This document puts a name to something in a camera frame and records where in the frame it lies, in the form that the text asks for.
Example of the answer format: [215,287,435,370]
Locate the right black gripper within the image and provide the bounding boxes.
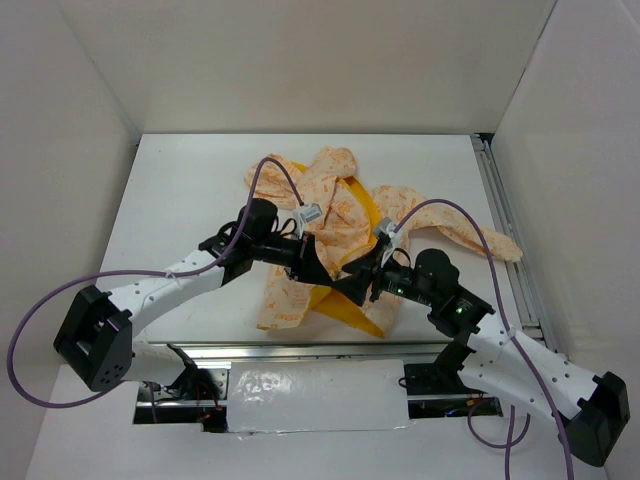
[330,241,438,306]

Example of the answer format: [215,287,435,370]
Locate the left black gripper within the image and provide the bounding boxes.
[251,229,331,286]

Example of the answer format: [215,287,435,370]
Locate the yellow and patterned jacket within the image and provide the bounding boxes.
[245,147,523,338]

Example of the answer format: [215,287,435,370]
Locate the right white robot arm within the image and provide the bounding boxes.
[334,249,630,467]

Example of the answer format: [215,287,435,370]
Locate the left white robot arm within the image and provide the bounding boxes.
[54,199,332,399]

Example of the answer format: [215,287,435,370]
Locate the white cover sheet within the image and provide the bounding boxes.
[226,359,411,433]

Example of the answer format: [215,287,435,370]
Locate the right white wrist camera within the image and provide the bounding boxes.
[373,217,404,267]

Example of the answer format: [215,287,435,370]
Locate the aluminium frame rail front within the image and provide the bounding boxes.
[134,341,451,362]

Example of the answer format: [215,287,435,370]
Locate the aluminium frame rail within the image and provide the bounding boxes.
[134,341,451,362]
[470,133,559,353]

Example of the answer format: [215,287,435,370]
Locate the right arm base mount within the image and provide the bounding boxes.
[398,363,501,420]

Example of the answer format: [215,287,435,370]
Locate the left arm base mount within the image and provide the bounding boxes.
[133,361,231,433]

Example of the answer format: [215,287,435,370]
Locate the aluminium frame rail right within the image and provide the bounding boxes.
[470,133,559,353]

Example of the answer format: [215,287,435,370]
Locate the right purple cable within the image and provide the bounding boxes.
[392,198,574,480]

